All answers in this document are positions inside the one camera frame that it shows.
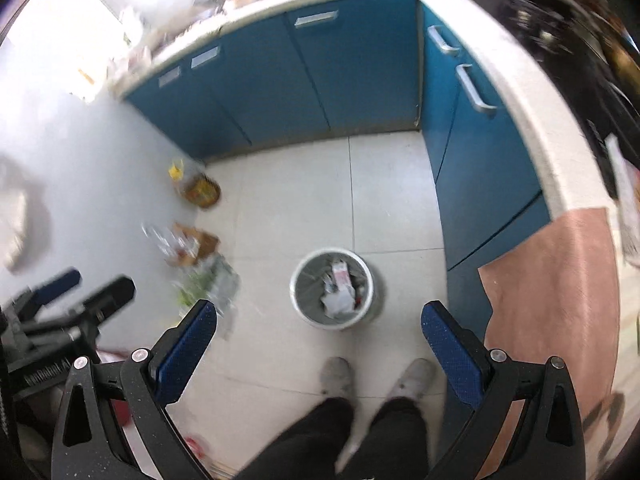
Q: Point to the pink cloth on counter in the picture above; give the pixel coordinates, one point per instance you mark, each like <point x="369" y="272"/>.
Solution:
<point x="557" y="294"/>

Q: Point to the brown cardboard box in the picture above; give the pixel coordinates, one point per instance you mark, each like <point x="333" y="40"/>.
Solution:
<point x="190" y="246"/>

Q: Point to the left grey slipper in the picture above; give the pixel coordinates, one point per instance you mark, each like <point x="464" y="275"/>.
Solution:
<point x="337" y="380"/>

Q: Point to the clear plastic bag with greens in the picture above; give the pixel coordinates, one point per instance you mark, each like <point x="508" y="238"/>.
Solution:
<point x="213" y="279"/>

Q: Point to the right grey slipper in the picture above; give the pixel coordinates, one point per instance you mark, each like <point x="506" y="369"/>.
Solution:
<point x="414" y="383"/>

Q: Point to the person's black trouser legs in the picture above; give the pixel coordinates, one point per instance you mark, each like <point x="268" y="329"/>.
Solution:
<point x="395" y="446"/>

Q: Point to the black stove top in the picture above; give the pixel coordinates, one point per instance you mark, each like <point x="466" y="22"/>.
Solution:
<point x="566" y="50"/>

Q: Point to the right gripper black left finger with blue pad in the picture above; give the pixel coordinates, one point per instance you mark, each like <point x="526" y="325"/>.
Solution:
<point x="89" y="442"/>

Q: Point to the grey slipper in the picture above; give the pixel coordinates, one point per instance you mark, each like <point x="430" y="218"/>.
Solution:
<point x="414" y="383"/>
<point x="337" y="380"/>

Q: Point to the white round trash bin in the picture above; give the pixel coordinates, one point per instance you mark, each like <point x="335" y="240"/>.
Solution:
<point x="340" y="268"/>

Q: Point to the white paper towel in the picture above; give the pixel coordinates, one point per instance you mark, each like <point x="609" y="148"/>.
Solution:
<point x="338" y="301"/>

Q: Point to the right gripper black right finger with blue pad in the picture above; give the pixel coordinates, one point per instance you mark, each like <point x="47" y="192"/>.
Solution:
<point x="547" y="442"/>

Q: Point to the cooking oil bottle yellow cap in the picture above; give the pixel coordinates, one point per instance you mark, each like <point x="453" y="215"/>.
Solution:
<point x="193" y="184"/>

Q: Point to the blue kitchen cabinets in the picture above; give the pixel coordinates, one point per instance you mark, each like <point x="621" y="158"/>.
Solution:
<point x="364" y="66"/>

